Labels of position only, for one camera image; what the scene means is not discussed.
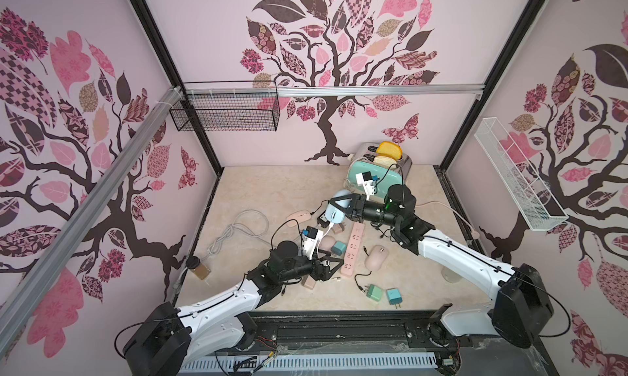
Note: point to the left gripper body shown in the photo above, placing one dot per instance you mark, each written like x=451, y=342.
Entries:
x=316, y=274

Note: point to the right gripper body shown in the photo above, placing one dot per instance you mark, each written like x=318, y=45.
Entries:
x=353, y=211

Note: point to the teal charger plug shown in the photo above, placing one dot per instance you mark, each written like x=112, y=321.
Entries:
x=394, y=297
x=339, y=249

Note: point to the pink charger plug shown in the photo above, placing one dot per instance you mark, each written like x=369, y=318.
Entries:
x=309, y=283

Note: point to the pink power strip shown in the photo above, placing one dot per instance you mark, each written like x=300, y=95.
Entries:
x=353, y=249

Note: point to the blue mouse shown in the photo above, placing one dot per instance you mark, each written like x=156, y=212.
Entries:
x=337, y=208

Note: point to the black power strip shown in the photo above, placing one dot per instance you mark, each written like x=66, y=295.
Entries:
x=322, y=221

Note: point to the green charger plug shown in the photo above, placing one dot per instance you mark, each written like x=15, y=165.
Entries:
x=374, y=292

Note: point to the pink mouse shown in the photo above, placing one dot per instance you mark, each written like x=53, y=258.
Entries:
x=376, y=258
x=327, y=243
x=299, y=217

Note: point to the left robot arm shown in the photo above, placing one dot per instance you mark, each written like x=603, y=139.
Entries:
x=171, y=337

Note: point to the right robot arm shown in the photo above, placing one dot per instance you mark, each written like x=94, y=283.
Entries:
x=518, y=307

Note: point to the pale toast slice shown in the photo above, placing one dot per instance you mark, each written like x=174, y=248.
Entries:
x=385, y=162

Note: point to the mint green toaster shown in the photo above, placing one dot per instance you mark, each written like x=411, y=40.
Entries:
x=362, y=161

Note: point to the yellow toast slice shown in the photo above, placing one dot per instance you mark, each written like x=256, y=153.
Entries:
x=390, y=150

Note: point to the small brown jar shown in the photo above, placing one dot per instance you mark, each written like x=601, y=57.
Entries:
x=197, y=267

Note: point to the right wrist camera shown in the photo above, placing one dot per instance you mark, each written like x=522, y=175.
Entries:
x=367, y=182

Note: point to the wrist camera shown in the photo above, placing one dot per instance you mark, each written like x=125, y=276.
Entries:
x=367, y=182
x=311, y=238

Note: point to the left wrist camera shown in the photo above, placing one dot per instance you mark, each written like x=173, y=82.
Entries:
x=311, y=238

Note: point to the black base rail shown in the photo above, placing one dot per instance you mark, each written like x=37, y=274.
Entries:
x=313, y=333

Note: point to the white slotted cable duct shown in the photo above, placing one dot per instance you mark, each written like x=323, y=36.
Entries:
x=316, y=364

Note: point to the black wire basket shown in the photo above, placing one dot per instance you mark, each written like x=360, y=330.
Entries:
x=228, y=106

